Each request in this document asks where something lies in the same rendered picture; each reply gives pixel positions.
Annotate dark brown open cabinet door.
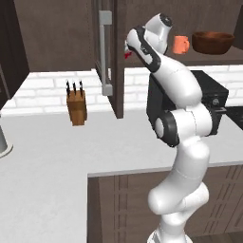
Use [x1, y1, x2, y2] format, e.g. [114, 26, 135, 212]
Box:
[91, 0, 127, 120]

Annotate dark brown cabinet shelf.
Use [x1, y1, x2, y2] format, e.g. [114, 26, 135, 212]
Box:
[122, 45, 243, 68]

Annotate wooden knife block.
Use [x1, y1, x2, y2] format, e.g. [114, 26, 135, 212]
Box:
[65, 89, 88, 127]

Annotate brown base cabinets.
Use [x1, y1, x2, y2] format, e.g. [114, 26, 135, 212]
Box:
[86, 163, 243, 243]

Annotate orange mug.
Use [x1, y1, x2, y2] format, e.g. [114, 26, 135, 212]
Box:
[172, 35, 191, 55]

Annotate black toaster oven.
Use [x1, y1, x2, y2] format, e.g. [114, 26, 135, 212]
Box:
[145, 69, 230, 138]

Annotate black hob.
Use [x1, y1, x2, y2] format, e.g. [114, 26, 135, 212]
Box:
[225, 105, 243, 131]

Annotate grey cylindrical stand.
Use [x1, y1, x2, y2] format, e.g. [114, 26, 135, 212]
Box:
[0, 113, 14, 159]

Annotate brown wooden bowl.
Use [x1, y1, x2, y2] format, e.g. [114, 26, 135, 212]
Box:
[191, 30, 236, 56]

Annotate grey cabinet door handle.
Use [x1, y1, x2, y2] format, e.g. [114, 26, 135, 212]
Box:
[98, 9, 114, 97]

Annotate dark brown closed wall cabinet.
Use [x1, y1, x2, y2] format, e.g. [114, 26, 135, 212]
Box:
[12, 0, 97, 73]

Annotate dark brown corner wall cabinet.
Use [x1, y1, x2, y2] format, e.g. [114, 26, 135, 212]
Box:
[0, 0, 31, 110]

